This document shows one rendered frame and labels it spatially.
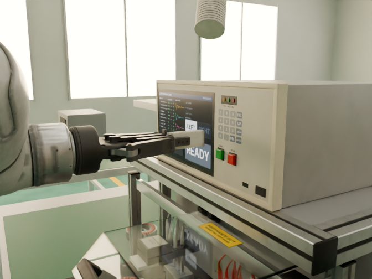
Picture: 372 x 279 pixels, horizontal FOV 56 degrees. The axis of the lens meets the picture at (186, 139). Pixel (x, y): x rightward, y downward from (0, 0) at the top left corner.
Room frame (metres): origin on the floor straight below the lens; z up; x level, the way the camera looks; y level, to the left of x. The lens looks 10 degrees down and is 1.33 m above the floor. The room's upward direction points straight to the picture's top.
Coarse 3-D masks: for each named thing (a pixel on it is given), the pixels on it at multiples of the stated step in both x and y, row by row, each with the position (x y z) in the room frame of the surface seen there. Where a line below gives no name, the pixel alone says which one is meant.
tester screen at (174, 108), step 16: (160, 96) 0.89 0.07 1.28; (176, 96) 0.81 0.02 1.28; (192, 96) 0.75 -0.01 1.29; (208, 96) 0.70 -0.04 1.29; (160, 112) 0.89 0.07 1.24; (176, 112) 0.81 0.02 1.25; (192, 112) 0.75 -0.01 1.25; (208, 112) 0.70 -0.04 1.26; (160, 128) 0.89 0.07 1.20; (176, 128) 0.82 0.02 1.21
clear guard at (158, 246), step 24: (192, 216) 0.63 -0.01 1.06; (96, 240) 0.56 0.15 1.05; (120, 240) 0.53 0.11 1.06; (144, 240) 0.53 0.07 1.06; (168, 240) 0.53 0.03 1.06; (192, 240) 0.53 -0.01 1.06; (216, 240) 0.53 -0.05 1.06; (240, 240) 0.53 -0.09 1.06; (96, 264) 0.51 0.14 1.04; (120, 264) 0.47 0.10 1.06; (144, 264) 0.46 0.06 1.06; (168, 264) 0.46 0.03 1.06; (192, 264) 0.46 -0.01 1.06; (216, 264) 0.46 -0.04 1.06; (240, 264) 0.46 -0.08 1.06; (264, 264) 0.46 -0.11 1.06; (288, 264) 0.46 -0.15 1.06
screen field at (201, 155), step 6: (204, 144) 0.71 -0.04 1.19; (186, 150) 0.77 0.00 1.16; (192, 150) 0.75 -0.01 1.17; (198, 150) 0.73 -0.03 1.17; (204, 150) 0.71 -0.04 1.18; (210, 150) 0.69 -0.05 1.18; (186, 156) 0.77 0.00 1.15; (192, 156) 0.75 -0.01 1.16; (198, 156) 0.73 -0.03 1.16; (204, 156) 0.71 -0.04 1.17; (210, 156) 0.69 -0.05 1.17; (198, 162) 0.73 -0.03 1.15; (204, 162) 0.71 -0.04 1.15; (210, 162) 0.69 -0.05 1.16
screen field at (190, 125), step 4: (188, 120) 0.76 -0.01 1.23; (188, 124) 0.76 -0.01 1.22; (192, 124) 0.75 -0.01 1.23; (196, 124) 0.74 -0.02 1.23; (200, 124) 0.72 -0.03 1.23; (204, 124) 0.71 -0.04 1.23; (208, 124) 0.70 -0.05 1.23; (188, 128) 0.76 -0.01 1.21; (192, 128) 0.75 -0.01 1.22; (196, 128) 0.74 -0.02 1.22; (200, 128) 0.72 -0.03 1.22; (204, 128) 0.71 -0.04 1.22; (208, 128) 0.69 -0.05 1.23; (204, 132) 0.71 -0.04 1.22; (208, 132) 0.69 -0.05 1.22; (204, 136) 0.71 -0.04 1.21; (208, 136) 0.69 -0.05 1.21
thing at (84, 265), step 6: (84, 258) 0.48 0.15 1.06; (78, 264) 0.47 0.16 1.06; (84, 264) 0.47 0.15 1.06; (90, 264) 0.47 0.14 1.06; (78, 270) 0.47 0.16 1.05; (84, 270) 0.45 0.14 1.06; (90, 270) 0.45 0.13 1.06; (96, 270) 0.47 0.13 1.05; (84, 276) 0.44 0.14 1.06; (90, 276) 0.43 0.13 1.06; (96, 276) 0.43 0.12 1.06
